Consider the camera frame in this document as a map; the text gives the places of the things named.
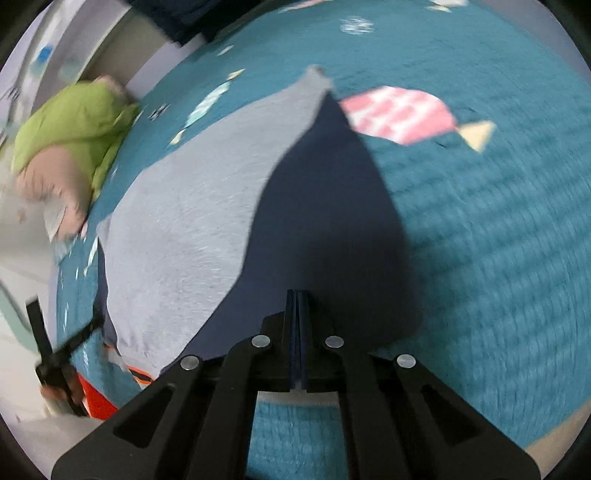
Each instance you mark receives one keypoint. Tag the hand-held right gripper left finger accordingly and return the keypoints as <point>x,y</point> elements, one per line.
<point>291,332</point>

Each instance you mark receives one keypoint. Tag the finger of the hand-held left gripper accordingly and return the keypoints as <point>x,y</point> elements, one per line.
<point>81,337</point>
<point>39,330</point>

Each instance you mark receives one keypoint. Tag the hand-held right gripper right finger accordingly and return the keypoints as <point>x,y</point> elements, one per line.
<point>303,332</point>

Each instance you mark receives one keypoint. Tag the grey and navy jacket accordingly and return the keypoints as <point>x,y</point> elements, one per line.
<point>184,221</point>

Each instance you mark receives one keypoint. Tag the person's left hand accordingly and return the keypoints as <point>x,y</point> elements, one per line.
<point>75,385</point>

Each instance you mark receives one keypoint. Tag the orange cloth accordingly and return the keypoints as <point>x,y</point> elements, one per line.
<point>97,401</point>

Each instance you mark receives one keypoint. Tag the white cloth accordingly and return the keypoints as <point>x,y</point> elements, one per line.
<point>55,221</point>

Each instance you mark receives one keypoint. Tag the green and pink quilt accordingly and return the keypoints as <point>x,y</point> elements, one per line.
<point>51,180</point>

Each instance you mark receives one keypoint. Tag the teal candy print quilt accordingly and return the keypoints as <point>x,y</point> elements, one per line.
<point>485,230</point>

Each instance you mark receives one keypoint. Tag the blue tag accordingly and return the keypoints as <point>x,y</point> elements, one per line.
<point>45,54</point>

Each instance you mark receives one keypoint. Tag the navy puffer jacket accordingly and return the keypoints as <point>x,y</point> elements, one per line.
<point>184,18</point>

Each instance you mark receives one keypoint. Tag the lavender bed frame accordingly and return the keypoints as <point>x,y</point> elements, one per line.
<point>92,32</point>

